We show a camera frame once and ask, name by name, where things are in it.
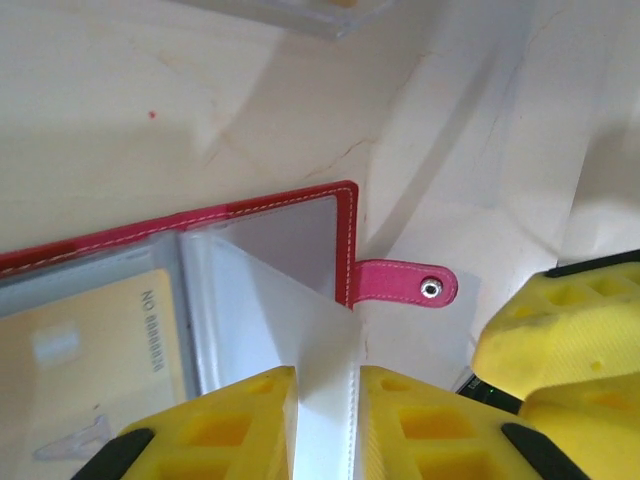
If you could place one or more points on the clear acrylic card box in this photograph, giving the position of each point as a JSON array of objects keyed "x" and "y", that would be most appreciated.
[{"x": 300, "y": 15}]

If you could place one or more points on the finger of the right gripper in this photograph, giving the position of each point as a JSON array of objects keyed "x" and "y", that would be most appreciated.
[
  {"x": 565, "y": 330},
  {"x": 590, "y": 425}
]

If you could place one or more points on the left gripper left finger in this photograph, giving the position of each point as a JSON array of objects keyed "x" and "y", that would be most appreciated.
[{"x": 225, "y": 435}]

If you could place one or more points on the red leather card holder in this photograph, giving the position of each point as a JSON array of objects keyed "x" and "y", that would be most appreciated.
[{"x": 310, "y": 235}]

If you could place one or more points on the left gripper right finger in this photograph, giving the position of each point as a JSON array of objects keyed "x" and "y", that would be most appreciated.
[{"x": 430, "y": 435}]

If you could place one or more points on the gold plastic card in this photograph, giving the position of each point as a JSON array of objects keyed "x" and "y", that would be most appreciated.
[{"x": 100, "y": 320}]

